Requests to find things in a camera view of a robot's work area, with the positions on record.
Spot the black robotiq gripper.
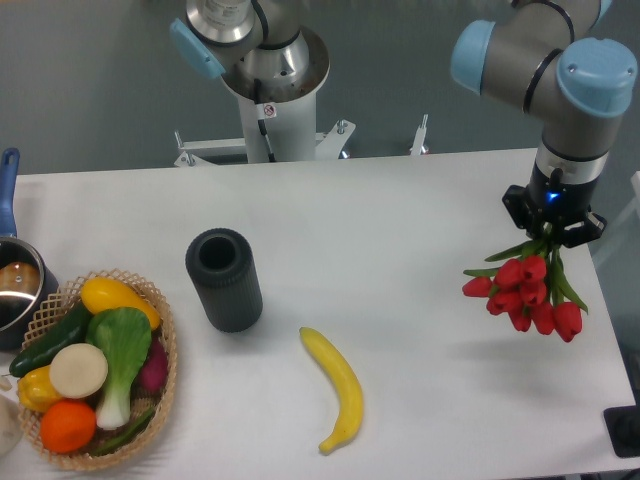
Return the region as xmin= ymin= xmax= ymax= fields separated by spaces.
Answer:
xmin=502 ymin=165 xmax=607 ymax=248

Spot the red tulip bouquet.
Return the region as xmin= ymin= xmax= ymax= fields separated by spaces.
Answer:
xmin=461 ymin=224 xmax=588 ymax=343

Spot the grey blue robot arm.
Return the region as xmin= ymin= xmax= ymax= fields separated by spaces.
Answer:
xmin=169 ymin=1 xmax=638 ymax=248

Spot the dark grey ribbed vase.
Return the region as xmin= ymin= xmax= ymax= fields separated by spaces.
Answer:
xmin=185 ymin=228 xmax=263 ymax=333

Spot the black device at edge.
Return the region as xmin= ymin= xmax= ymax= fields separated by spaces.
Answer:
xmin=603 ymin=405 xmax=639 ymax=458

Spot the yellow banana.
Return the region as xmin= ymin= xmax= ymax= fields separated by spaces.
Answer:
xmin=299 ymin=327 xmax=364 ymax=455

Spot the purple sweet potato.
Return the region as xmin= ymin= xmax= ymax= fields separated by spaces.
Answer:
xmin=137 ymin=337 xmax=168 ymax=393

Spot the green bok choy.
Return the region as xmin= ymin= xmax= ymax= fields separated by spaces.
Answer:
xmin=86 ymin=307 xmax=152 ymax=430

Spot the green chili pepper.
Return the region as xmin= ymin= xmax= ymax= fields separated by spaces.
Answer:
xmin=90 ymin=408 xmax=155 ymax=456

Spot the yellow squash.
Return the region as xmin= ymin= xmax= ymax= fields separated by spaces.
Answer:
xmin=80 ymin=277 xmax=161 ymax=330

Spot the dark green cucumber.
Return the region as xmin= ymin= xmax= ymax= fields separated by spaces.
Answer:
xmin=9 ymin=303 xmax=93 ymax=378

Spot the round white radish slice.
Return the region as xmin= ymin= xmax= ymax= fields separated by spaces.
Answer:
xmin=49 ymin=343 xmax=108 ymax=399

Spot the orange fruit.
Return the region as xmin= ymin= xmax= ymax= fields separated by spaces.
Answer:
xmin=40 ymin=400 xmax=97 ymax=454

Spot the yellow bell pepper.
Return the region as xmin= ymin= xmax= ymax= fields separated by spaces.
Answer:
xmin=17 ymin=365 xmax=63 ymax=413

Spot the white garlic piece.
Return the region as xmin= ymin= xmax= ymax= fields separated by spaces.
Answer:
xmin=0 ymin=375 xmax=12 ymax=392

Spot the blue handled saucepan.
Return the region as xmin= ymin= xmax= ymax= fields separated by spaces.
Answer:
xmin=1 ymin=148 xmax=59 ymax=352

